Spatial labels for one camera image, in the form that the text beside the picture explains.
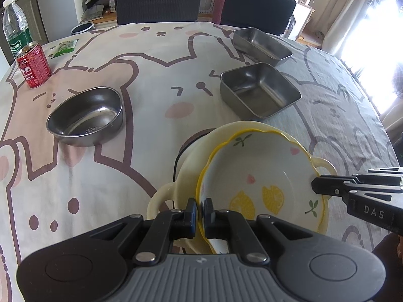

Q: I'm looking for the bear pattern tablecloth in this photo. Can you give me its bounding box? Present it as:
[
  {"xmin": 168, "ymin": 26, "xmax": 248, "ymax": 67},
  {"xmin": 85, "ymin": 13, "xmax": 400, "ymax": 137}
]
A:
[{"xmin": 1, "ymin": 23, "xmax": 398, "ymax": 301}]

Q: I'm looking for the oval steel bowl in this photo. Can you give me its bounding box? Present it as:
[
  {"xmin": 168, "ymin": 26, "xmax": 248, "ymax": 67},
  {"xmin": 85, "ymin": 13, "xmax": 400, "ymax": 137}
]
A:
[{"xmin": 46, "ymin": 87, "xmax": 124, "ymax": 147}]

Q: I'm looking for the clear water bottle green label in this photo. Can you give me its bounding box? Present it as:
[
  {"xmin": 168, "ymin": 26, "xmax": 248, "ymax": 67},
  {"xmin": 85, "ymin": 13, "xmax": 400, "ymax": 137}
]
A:
[{"xmin": 3, "ymin": 0, "xmax": 33, "ymax": 58}]

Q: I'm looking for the green snack packet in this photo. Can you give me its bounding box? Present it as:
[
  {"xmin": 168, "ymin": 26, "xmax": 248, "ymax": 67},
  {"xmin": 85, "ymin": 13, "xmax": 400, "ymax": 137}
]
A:
[{"xmin": 49, "ymin": 39, "xmax": 79, "ymax": 58}]

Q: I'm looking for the beige curtain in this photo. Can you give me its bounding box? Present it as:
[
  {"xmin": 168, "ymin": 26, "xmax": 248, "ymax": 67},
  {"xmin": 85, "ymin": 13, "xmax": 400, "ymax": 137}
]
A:
[{"xmin": 318, "ymin": 0, "xmax": 371, "ymax": 58}]

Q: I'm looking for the lemon pattern ceramic bowl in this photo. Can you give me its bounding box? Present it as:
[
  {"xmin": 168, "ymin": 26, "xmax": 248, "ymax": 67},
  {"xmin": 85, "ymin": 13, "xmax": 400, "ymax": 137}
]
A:
[{"xmin": 196, "ymin": 129, "xmax": 337, "ymax": 234}]

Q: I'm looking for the grey trash bin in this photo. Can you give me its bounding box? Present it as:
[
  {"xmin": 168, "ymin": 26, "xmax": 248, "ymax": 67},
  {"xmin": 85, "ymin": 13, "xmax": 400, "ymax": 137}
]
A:
[{"xmin": 70, "ymin": 22, "xmax": 95, "ymax": 35}]

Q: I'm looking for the square steel tray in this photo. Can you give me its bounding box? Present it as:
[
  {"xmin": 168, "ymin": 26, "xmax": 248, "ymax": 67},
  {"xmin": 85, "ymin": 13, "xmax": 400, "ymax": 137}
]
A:
[
  {"xmin": 233, "ymin": 27, "xmax": 293, "ymax": 67},
  {"xmin": 220, "ymin": 63, "xmax": 302, "ymax": 121}
]

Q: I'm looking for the red soda can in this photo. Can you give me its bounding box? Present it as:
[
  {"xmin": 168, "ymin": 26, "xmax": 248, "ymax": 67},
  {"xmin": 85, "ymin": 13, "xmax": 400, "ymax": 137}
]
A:
[{"xmin": 16, "ymin": 41, "xmax": 52, "ymax": 88}]

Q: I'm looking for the cream bowl with handles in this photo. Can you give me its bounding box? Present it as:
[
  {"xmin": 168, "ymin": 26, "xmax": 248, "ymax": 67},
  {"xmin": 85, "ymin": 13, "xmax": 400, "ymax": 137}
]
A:
[{"xmin": 147, "ymin": 119, "xmax": 338, "ymax": 252}]

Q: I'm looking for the right dark chair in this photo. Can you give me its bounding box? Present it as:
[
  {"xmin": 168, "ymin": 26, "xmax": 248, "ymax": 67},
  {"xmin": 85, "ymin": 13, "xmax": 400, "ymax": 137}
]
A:
[{"xmin": 216, "ymin": 0, "xmax": 296, "ymax": 35}]

